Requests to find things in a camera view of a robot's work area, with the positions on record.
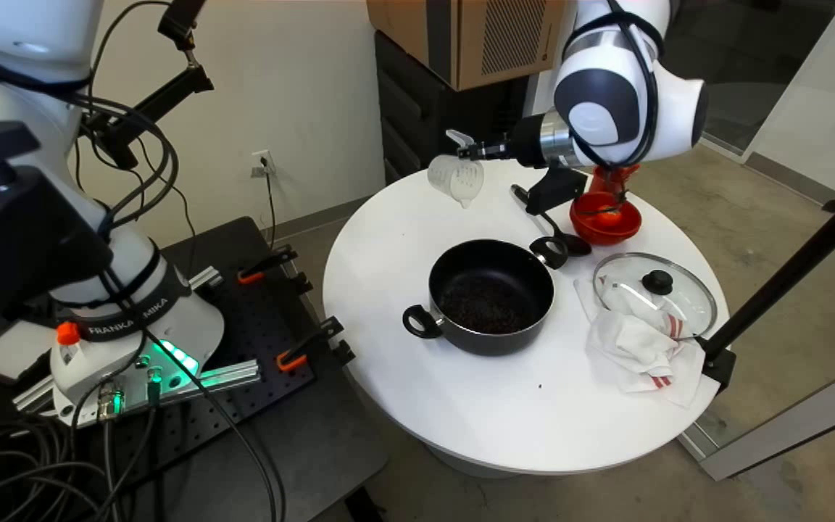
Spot dark coffee beans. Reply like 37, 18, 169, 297
442, 278, 535, 334

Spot black orange clamp upper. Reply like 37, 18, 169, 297
239, 246, 310, 292

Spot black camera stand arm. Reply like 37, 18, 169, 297
92, 0, 213, 169

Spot wall power outlet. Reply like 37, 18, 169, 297
252, 150, 277, 178

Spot clear plastic measuring jar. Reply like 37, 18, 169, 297
427, 128, 484, 207

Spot black ladle spoon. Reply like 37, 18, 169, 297
530, 214, 593, 269

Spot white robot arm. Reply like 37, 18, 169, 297
0, 0, 703, 417

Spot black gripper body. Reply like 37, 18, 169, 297
472, 114, 587, 214

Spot black tripod pole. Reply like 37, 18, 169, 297
700, 201, 835, 388

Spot red measuring cup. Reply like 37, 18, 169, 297
590, 165, 635, 198

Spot bundle of black cables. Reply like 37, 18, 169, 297
0, 385, 290, 522

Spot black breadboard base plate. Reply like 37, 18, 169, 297
0, 217, 387, 522

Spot glass pot lid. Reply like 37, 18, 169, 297
593, 252, 717, 343

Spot black cooking pot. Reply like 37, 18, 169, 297
401, 237, 553, 356

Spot round white table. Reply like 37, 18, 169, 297
323, 162, 720, 475

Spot black orange clamp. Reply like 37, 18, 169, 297
277, 315, 353, 375
239, 246, 310, 292

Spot black orange clamp lower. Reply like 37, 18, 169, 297
277, 315, 353, 375

